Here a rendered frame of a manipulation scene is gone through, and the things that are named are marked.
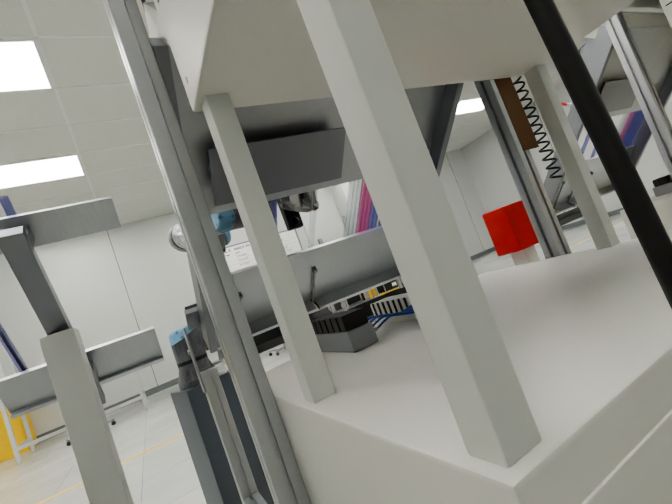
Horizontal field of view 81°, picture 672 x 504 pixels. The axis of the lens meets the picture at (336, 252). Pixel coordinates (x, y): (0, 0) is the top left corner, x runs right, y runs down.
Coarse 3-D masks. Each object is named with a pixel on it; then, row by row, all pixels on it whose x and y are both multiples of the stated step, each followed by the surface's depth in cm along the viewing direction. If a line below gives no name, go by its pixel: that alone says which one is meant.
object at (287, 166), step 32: (416, 96) 96; (192, 128) 71; (256, 128) 78; (288, 128) 82; (320, 128) 86; (192, 160) 74; (256, 160) 77; (288, 160) 81; (320, 160) 86; (352, 160) 96; (224, 192) 77; (288, 192) 91
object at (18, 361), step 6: (0, 324) 83; (0, 330) 83; (0, 336) 83; (6, 336) 84; (6, 342) 84; (6, 348) 85; (12, 348) 86; (12, 354) 86; (18, 354) 87; (12, 360) 87; (18, 360) 88; (18, 366) 88; (24, 366) 89
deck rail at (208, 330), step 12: (156, 48) 58; (168, 60) 60; (168, 72) 60; (168, 84) 61; (192, 264) 85; (192, 276) 90; (204, 300) 90; (204, 312) 92; (204, 324) 95; (204, 336) 102; (216, 348) 101
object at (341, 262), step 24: (336, 240) 110; (360, 240) 115; (384, 240) 121; (312, 264) 109; (336, 264) 115; (360, 264) 121; (384, 264) 128; (240, 288) 99; (264, 288) 104; (312, 288) 115; (336, 288) 121; (264, 312) 109
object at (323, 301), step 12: (372, 276) 128; (384, 276) 128; (396, 276) 129; (348, 288) 123; (360, 288) 123; (372, 288) 125; (324, 300) 118; (336, 300) 118; (312, 312) 115; (252, 324) 108; (264, 324) 108; (276, 324) 109; (216, 336) 104
